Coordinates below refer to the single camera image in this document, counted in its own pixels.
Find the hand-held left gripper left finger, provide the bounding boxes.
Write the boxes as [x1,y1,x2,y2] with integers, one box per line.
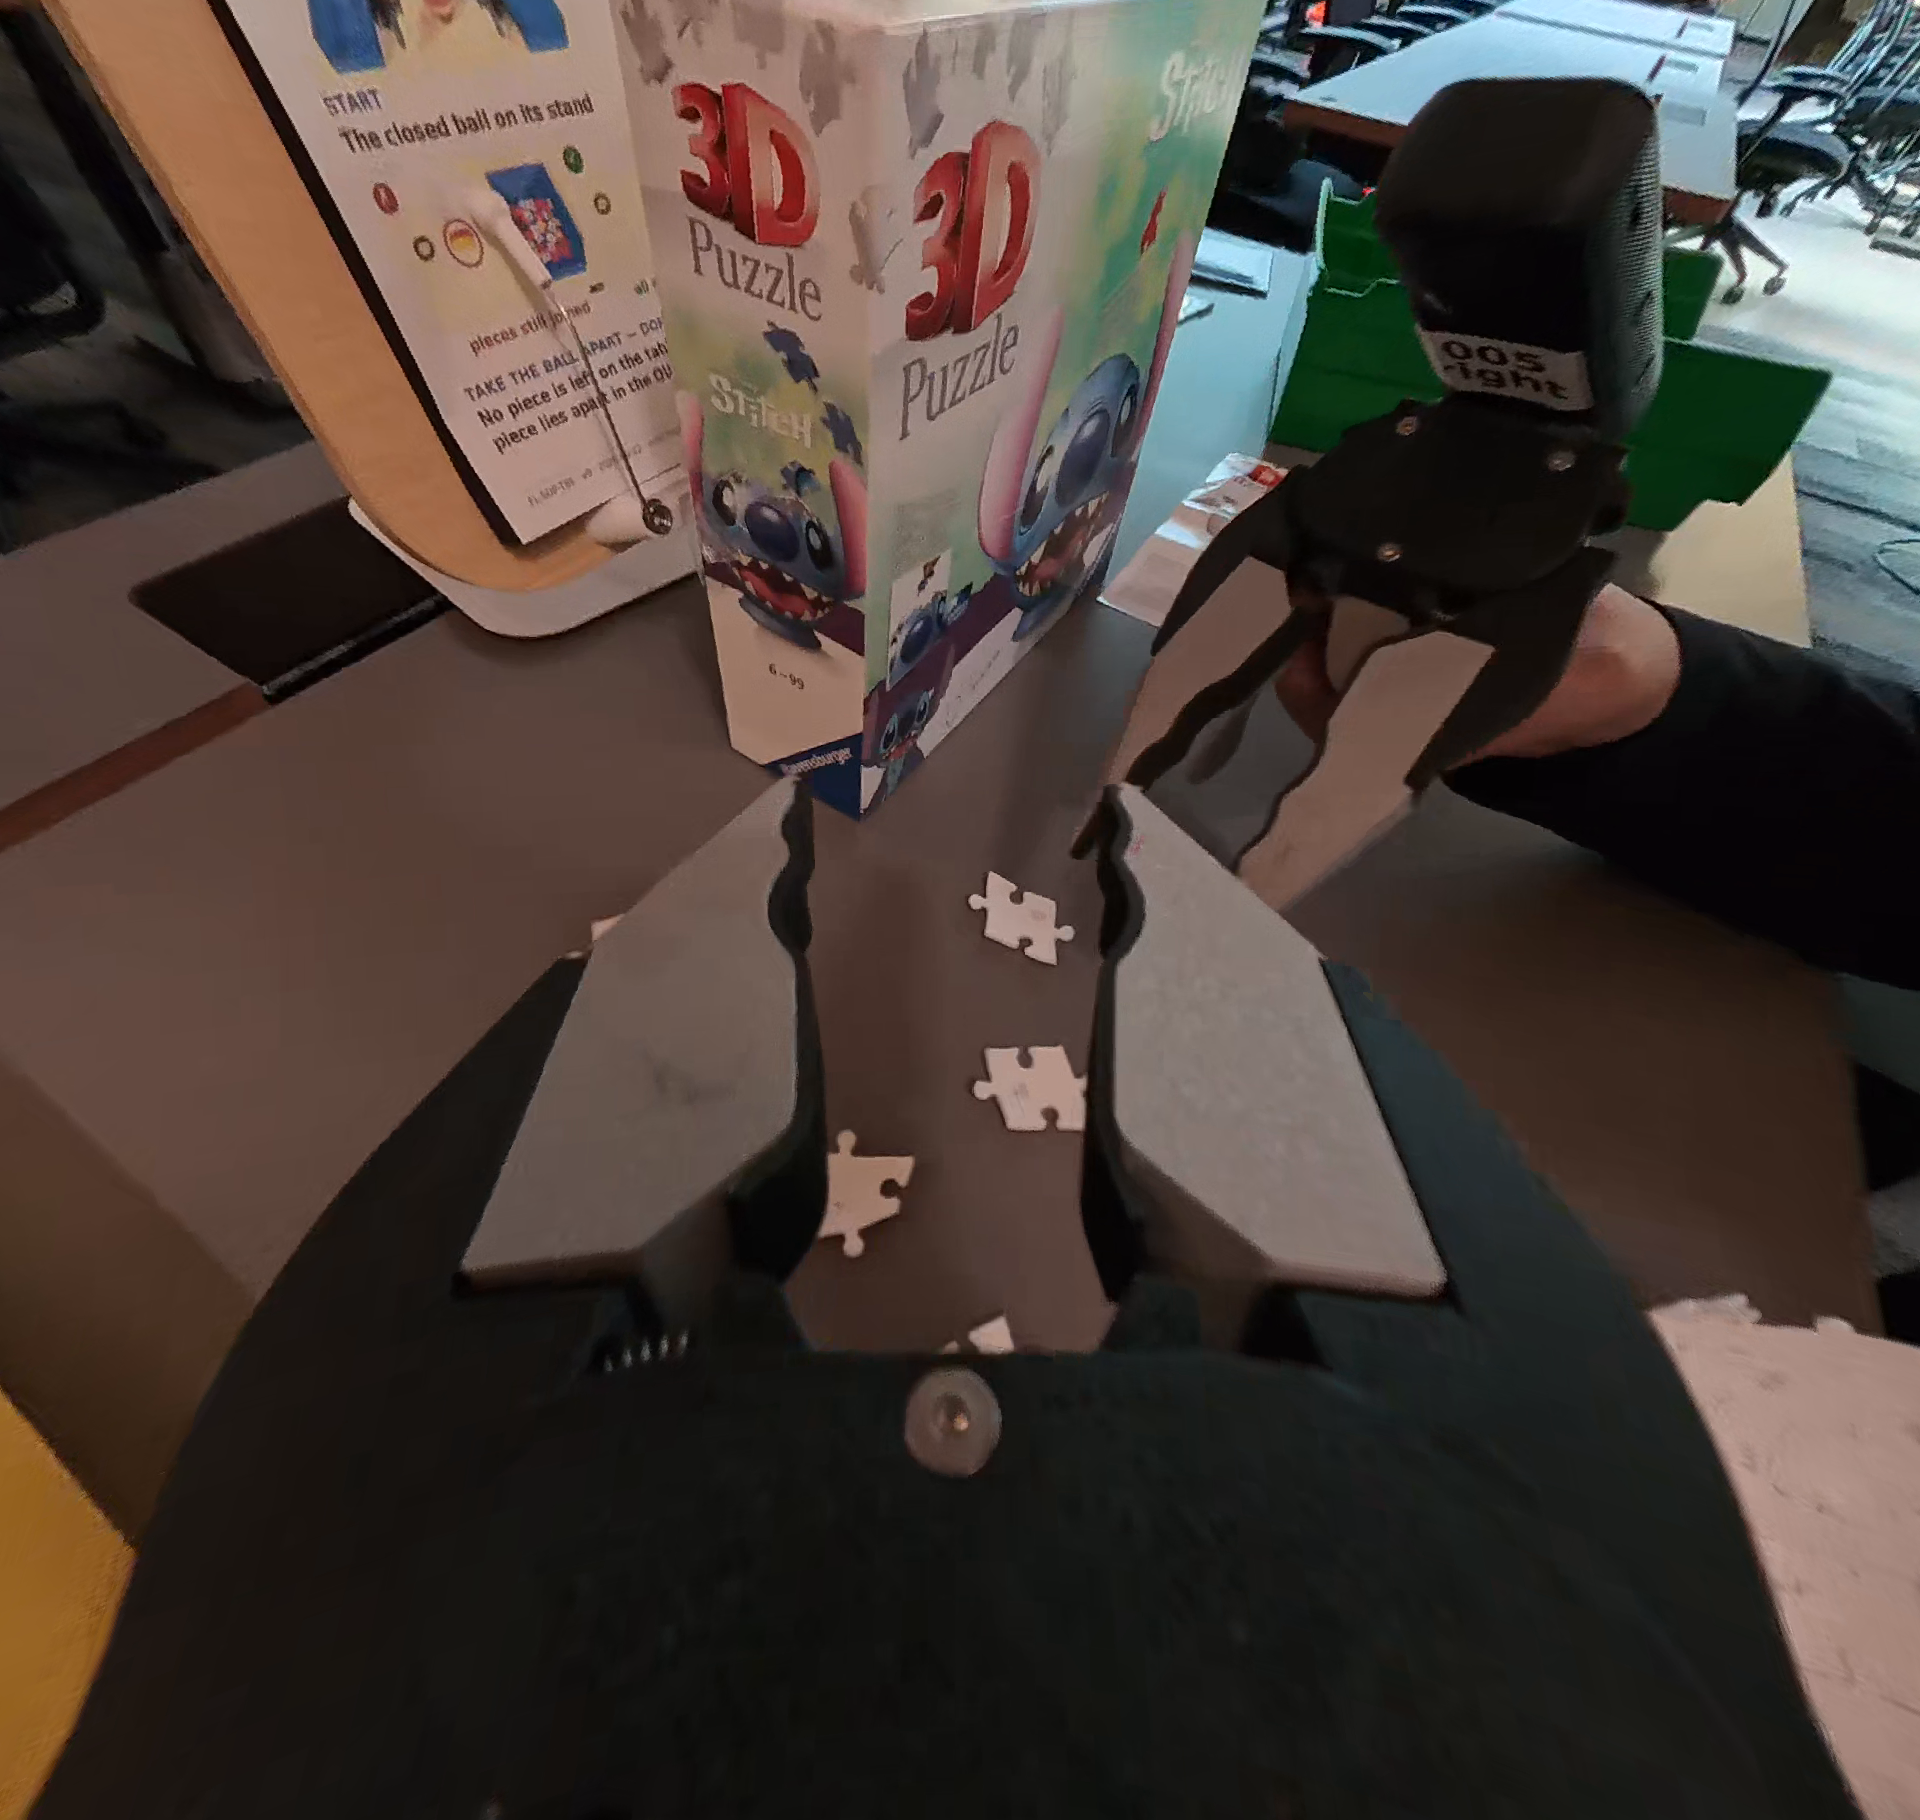
[455,775,832,1289]

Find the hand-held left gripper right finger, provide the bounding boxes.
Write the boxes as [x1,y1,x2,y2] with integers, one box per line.
[1080,781,1453,1303]

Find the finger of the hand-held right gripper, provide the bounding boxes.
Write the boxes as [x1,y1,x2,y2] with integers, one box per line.
[1233,601,1502,914]
[1068,581,1335,862]

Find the white puzzle pieces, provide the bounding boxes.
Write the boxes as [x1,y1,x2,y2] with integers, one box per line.
[585,866,1091,1358]

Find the partly built puzzle ball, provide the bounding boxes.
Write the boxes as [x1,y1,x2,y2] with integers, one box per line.
[1643,1291,1920,1820]

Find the yellow plastic bin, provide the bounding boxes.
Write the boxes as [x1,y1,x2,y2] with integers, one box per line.
[0,1392,139,1820]

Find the person's right forearm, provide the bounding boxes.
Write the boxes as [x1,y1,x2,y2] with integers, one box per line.
[1446,604,1920,990]

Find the cartoon print puzzle box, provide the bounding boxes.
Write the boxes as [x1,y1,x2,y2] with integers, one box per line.
[602,0,1278,820]

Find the person's right hand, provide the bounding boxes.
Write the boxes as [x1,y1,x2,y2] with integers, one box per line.
[1440,592,1683,775]

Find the folded instruction leaflet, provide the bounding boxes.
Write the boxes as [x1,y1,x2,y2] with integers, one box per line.
[1102,451,1322,622]

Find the green plastic bin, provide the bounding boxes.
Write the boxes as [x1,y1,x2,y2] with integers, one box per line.
[1266,175,1836,531]

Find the grey office table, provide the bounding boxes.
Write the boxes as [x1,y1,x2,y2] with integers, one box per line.
[1283,0,1743,223]

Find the row of black office chairs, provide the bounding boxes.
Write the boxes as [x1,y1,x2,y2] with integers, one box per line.
[1710,0,1920,299]

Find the white board base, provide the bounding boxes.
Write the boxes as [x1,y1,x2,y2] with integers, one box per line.
[349,491,709,640]

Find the black rectangular pad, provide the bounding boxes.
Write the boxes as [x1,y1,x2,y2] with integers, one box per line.
[132,500,452,697]

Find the printed instruction sheet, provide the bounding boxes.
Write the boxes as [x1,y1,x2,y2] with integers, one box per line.
[156,0,709,547]

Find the wooden sign board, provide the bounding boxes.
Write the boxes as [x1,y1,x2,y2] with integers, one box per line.
[0,0,709,595]

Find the metal bead chain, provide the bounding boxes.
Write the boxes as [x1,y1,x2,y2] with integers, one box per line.
[446,192,678,536]

